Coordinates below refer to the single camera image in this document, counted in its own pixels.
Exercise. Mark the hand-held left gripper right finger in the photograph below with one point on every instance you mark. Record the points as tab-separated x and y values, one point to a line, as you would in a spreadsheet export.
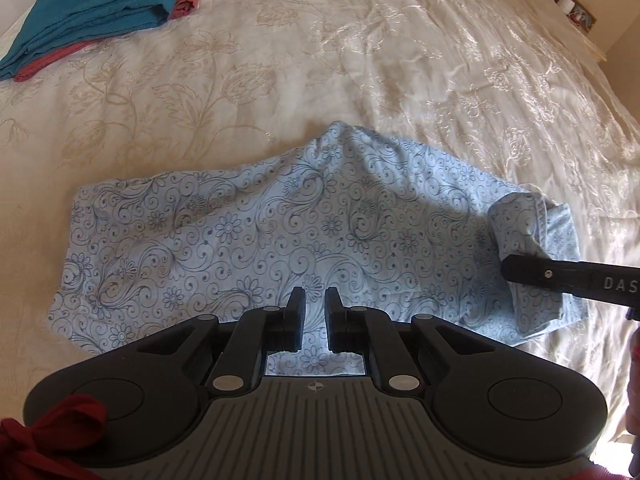
334	320

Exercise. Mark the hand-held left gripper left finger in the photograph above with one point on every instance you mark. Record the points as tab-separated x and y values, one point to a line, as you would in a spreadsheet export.
296	320

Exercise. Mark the red cloth tie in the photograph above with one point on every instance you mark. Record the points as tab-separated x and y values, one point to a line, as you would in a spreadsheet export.
45	435

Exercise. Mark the cream nightstand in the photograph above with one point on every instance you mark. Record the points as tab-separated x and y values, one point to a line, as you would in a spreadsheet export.
600	40

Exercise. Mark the light blue floral pants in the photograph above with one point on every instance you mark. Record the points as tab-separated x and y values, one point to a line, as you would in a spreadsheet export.
225	220

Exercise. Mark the folded teal pants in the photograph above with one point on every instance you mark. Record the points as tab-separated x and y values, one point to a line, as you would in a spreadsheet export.
90	10

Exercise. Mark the cream embroidered bed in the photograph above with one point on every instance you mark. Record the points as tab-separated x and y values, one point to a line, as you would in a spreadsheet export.
350	60

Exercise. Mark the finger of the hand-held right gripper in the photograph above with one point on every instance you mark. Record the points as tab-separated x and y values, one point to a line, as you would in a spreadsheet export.
535	272

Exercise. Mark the white round device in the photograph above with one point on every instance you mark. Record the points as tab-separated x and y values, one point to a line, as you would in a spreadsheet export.
566	3

